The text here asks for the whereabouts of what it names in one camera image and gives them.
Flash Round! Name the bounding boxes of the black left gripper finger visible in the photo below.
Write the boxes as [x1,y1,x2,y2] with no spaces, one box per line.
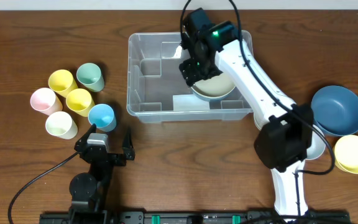
[74,124,96,152]
[122,128,135,161]

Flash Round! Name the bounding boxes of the white small bowl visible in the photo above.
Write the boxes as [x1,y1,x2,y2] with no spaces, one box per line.
[254,111,265,130]

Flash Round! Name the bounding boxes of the dark blue large bowl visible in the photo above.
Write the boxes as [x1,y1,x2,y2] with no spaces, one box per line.
[311,85,358,136]

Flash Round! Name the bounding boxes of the light grey small bowl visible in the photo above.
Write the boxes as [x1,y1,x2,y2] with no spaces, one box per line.
[306,131,326,160]

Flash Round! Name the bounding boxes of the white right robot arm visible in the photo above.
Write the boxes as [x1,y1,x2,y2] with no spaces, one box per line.
[179,8,313,218]

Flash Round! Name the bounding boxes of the cream white cup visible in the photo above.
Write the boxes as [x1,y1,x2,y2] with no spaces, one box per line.
[45,111,78,139]

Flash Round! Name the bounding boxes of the light blue cup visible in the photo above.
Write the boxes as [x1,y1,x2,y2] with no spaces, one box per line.
[88,104,117,132]

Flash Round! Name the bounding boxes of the yellow cup lower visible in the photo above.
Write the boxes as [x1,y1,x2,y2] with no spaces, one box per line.
[66,88,95,117]

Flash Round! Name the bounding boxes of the yellow cup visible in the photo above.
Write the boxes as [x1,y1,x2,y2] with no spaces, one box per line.
[66,88,95,117]
[48,69,78,98]

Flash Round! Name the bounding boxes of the pink cup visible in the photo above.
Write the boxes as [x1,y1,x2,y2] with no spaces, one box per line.
[30,88,63,116]

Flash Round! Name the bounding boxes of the clear plastic storage bin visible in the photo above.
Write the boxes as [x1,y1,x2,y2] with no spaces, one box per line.
[127,32,252,123]

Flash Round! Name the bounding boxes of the yellow cup upper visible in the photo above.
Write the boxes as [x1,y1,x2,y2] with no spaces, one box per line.
[48,69,78,98]

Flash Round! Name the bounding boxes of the green cup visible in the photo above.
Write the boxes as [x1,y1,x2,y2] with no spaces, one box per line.
[76,63,104,92]

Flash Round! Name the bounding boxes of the yellow bowl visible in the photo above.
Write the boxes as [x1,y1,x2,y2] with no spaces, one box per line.
[334,135,358,174]

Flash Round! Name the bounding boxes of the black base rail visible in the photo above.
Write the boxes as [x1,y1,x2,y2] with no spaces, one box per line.
[39,210,351,224]

